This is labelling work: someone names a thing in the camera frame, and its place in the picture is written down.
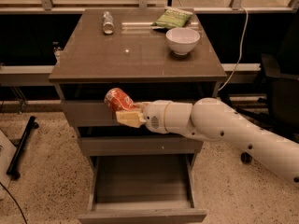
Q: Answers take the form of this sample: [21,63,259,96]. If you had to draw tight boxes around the grey drawer cabinet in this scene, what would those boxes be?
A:
[48,7,227,224]

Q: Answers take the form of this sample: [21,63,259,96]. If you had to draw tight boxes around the silver can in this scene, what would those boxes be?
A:
[102,11,114,35]

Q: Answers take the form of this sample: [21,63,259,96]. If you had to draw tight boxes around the white floor board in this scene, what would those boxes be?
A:
[0,131,16,200]

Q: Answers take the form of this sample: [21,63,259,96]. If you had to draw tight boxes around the white cable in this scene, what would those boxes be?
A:
[217,7,249,92]

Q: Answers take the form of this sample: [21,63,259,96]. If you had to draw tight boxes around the black floor cable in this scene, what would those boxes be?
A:
[0,182,28,224]

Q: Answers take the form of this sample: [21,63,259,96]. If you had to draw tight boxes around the red coke can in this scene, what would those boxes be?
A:
[104,88,136,112]

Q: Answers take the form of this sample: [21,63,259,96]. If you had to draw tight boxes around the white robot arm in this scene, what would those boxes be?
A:
[116,98,299,188]

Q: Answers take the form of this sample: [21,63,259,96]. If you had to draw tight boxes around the grey open bottom drawer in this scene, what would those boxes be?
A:
[78,154,206,224]

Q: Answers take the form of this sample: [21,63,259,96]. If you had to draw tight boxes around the white bowl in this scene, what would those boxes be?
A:
[165,27,200,55]

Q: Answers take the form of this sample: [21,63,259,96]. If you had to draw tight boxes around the black office chair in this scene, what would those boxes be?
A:
[218,12,299,164]

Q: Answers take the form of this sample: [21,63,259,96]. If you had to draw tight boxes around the grey top drawer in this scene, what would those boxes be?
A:
[60,97,218,128]

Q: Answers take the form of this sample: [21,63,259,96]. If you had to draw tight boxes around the grey middle drawer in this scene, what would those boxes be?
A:
[78,135,203,157]

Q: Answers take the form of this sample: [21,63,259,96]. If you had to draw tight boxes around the black stand leg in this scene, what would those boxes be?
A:
[7,116,39,180]

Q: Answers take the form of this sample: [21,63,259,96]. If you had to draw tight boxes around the green chip bag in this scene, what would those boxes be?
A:
[151,7,192,29]

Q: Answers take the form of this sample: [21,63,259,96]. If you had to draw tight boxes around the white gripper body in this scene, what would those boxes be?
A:
[143,100,171,134]

